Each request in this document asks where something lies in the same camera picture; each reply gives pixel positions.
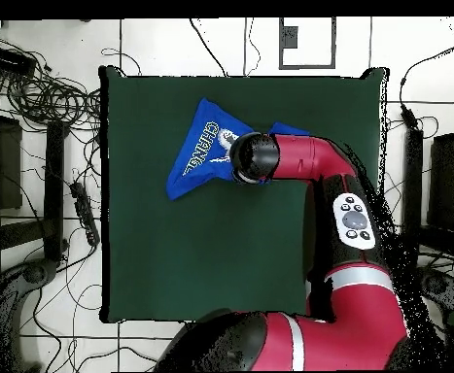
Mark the blue printed shirt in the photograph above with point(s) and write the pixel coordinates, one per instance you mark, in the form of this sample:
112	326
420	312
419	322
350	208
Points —
195	167

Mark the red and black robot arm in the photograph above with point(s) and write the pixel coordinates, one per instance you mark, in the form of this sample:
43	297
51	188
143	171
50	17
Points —
347	318

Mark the dark green tablecloth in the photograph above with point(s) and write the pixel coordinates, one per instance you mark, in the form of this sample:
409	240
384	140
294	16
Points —
172	272

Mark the black power strip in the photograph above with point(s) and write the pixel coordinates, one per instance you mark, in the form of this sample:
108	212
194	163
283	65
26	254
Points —
82	213

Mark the black stand beam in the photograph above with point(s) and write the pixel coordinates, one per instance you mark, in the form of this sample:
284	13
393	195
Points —
413	175
54	175

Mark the grey chair base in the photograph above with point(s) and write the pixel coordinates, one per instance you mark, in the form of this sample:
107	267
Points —
36	272
444	287

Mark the dark monitor panel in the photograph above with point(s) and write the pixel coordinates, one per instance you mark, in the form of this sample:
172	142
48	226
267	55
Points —
6	163
452	182

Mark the black electronics box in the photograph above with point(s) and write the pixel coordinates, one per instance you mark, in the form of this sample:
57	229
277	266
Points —
8	60

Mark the grey rectangular frame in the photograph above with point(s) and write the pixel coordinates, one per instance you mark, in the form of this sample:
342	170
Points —
281	58

